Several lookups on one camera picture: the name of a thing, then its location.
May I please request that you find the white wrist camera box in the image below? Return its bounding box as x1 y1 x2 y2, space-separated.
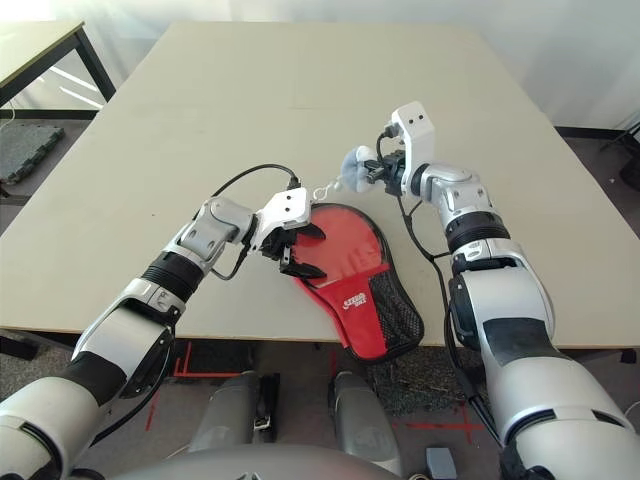
248 187 314 254
390 102 436 196

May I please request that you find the grey floor pedal box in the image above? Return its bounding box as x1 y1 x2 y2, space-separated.
425 447 457 479

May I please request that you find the beige side table black frame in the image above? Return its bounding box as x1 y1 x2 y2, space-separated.
0 20 119 121

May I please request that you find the grey robot torso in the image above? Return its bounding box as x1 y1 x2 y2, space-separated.
112 444 401 480

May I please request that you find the black red paddle case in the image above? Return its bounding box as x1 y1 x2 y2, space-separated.
287 202 426 362

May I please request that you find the black tripod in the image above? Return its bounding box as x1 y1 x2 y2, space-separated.
597 112 640 194

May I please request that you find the grey robot leg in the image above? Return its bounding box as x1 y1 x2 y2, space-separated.
328 370 404 476
187 370 281 451

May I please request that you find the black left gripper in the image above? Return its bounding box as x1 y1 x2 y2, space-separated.
259 222 327 280

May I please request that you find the grey robot right leg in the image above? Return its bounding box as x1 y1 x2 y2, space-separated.
328 370 404 476

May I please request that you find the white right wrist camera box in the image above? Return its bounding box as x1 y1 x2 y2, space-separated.
390 102 436 196

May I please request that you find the dark speckled floor mat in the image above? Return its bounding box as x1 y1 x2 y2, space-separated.
372 344 484 416
0 339 76 387

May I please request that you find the grey robot left leg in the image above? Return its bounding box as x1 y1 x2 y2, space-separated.
187 370 281 451

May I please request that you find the grey foam floor mat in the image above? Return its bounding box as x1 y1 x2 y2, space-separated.
0 122 66 184

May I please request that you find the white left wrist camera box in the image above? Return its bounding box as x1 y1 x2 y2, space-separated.
248 187 314 254

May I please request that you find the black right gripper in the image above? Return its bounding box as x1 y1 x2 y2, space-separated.
364 149 409 196

